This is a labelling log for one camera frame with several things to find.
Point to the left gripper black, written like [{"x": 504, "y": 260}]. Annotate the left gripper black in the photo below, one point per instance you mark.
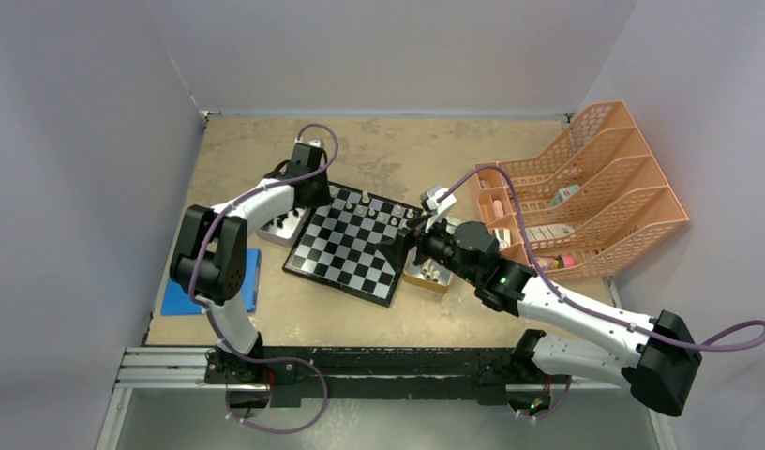
[{"x": 323, "y": 199}]

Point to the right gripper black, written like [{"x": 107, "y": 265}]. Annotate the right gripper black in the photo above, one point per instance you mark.
[{"x": 396, "y": 250}]

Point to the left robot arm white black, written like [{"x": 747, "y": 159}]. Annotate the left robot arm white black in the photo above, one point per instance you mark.
[{"x": 209, "y": 260}]

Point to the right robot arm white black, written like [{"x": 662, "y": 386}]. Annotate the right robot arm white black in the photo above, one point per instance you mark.
[{"x": 652, "y": 357}]

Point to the gold metal tin tray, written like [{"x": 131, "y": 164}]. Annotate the gold metal tin tray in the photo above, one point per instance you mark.
[{"x": 429, "y": 275}]

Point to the silver pink tin tray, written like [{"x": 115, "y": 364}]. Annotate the silver pink tin tray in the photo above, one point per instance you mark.
[{"x": 284, "y": 229}]

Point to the black white chessboard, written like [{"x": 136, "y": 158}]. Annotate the black white chessboard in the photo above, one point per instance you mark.
[{"x": 336, "y": 247}]

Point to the blue notebook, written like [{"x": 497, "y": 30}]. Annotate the blue notebook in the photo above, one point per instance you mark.
[{"x": 175, "y": 301}]

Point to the small box in organizer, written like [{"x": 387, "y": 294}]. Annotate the small box in organizer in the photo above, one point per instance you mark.
[{"x": 563, "y": 194}]

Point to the orange plastic file organizer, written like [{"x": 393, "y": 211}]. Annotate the orange plastic file organizer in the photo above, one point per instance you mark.
[{"x": 625, "y": 205}]

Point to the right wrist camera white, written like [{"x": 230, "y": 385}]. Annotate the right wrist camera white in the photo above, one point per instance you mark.
[{"x": 437, "y": 203}]

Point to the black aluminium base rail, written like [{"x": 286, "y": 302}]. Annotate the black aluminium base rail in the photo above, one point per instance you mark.
[{"x": 487, "y": 376}]

